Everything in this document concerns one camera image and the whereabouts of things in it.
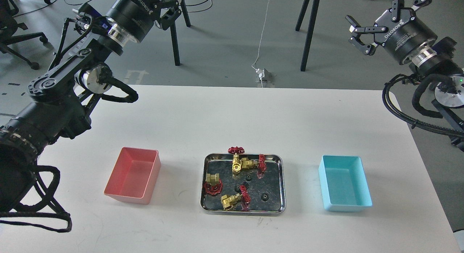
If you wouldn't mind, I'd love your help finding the black office chair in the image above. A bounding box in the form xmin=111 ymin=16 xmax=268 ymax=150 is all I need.
xmin=0 ymin=0 xmax=48 ymax=70

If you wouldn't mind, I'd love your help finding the black tripod right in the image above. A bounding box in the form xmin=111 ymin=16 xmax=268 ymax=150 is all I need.
xmin=295 ymin=0 xmax=320 ymax=72

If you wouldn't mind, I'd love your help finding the blue plastic box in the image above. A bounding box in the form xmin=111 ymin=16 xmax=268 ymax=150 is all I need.
xmin=318 ymin=154 xmax=373 ymax=212

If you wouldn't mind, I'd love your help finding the white power adapter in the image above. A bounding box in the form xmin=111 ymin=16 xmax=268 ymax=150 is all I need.
xmin=255 ymin=69 xmax=273 ymax=83

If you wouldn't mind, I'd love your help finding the brass valve red handle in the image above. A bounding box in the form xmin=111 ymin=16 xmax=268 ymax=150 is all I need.
xmin=240 ymin=154 xmax=267 ymax=173
xmin=220 ymin=184 xmax=251 ymax=211
xmin=228 ymin=147 xmax=245 ymax=174
xmin=203 ymin=173 xmax=223 ymax=196

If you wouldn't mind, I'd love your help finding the pink plastic box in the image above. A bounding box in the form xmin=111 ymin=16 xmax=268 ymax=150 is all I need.
xmin=103 ymin=147 xmax=161 ymax=205

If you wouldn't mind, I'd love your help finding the black gear right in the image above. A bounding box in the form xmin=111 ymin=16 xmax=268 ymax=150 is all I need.
xmin=261 ymin=192 xmax=269 ymax=202

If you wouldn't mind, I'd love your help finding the white cable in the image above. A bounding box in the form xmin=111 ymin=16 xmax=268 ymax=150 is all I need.
xmin=252 ymin=0 xmax=272 ymax=70

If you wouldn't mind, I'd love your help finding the black tripod left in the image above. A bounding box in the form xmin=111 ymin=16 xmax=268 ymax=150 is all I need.
xmin=169 ymin=0 xmax=191 ymax=66

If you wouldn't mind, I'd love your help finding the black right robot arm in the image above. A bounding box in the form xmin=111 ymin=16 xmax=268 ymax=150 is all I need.
xmin=346 ymin=0 xmax=464 ymax=150

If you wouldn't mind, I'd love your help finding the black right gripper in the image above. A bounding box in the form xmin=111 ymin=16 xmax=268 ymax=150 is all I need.
xmin=345 ymin=0 xmax=438 ymax=66

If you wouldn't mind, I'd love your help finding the brass valve bottom red handle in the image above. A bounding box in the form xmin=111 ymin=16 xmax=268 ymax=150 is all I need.
xmin=220 ymin=184 xmax=251 ymax=211

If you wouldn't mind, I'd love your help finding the brass valve upright red handle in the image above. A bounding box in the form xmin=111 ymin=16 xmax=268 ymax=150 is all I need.
xmin=228 ymin=147 xmax=245 ymax=174

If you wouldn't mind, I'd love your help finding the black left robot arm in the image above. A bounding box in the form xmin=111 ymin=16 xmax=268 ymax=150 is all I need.
xmin=1 ymin=0 xmax=184 ymax=233

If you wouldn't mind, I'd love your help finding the steel tray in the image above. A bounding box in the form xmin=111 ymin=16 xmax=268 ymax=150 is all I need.
xmin=200 ymin=153 xmax=286 ymax=216

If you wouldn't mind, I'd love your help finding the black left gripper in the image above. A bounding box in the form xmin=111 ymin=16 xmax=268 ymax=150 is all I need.
xmin=106 ymin=0 xmax=181 ymax=43

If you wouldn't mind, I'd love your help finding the black tripod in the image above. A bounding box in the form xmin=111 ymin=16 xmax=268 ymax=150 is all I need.
xmin=295 ymin=0 xmax=320 ymax=72
xmin=169 ymin=0 xmax=191 ymax=66

